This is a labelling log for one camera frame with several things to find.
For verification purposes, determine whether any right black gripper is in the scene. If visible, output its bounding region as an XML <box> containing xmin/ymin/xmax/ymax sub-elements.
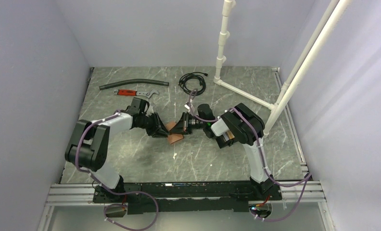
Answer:
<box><xmin>170</xmin><ymin>113</ymin><xmax>206</xmax><ymax>136</ymax></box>

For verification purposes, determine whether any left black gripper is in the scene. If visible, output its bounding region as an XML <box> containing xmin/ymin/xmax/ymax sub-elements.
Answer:
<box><xmin>139</xmin><ymin>112</ymin><xmax>170</xmax><ymax>138</ymax></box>

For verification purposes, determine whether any brown leather card holder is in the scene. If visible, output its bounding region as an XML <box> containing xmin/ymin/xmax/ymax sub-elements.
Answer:
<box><xmin>165</xmin><ymin>121</ymin><xmax>184</xmax><ymax>145</ymax></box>

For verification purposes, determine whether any black card box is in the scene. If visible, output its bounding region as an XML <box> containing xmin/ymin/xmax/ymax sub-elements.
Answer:
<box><xmin>215</xmin><ymin>134</ymin><xmax>235</xmax><ymax>149</ymax></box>

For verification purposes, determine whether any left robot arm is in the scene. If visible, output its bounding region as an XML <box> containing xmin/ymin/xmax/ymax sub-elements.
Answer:
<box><xmin>64</xmin><ymin>97</ymin><xmax>169</xmax><ymax>202</ymax></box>

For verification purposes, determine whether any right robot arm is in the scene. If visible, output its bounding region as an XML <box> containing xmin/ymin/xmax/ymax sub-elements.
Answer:
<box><xmin>168</xmin><ymin>103</ymin><xmax>274</xmax><ymax>200</ymax></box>

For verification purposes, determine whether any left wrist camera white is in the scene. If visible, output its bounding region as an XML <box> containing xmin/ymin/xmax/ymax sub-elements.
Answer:
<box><xmin>145</xmin><ymin>104</ymin><xmax>154</xmax><ymax>116</ymax></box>

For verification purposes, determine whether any coiled black cable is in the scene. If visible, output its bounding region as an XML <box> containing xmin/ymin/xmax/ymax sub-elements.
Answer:
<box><xmin>178</xmin><ymin>72</ymin><xmax>208</xmax><ymax>96</ymax></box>

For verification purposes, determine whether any black rubber hose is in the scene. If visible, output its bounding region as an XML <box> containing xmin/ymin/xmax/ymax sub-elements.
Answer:
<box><xmin>99</xmin><ymin>78</ymin><xmax>169</xmax><ymax>91</ymax></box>

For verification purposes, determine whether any red handled adjustable wrench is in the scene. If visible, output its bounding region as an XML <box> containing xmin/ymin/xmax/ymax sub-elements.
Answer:
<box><xmin>114</xmin><ymin>89</ymin><xmax>159</xmax><ymax>99</ymax></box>

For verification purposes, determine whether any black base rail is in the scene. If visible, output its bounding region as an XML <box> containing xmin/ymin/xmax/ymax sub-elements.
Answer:
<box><xmin>93</xmin><ymin>180</ymin><xmax>282</xmax><ymax>215</ymax></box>

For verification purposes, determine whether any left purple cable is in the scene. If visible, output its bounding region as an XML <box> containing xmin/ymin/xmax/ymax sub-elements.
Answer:
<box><xmin>75</xmin><ymin>110</ymin><xmax>159</xmax><ymax>231</ymax></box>

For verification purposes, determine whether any aluminium extrusion frame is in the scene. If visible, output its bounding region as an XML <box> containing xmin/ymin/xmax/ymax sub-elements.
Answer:
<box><xmin>38</xmin><ymin>181</ymin><xmax>336</xmax><ymax>231</ymax></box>

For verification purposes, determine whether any white pvc pipe frame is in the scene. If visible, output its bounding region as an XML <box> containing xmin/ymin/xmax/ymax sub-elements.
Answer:
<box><xmin>210</xmin><ymin>0</ymin><xmax>350</xmax><ymax>135</ymax></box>

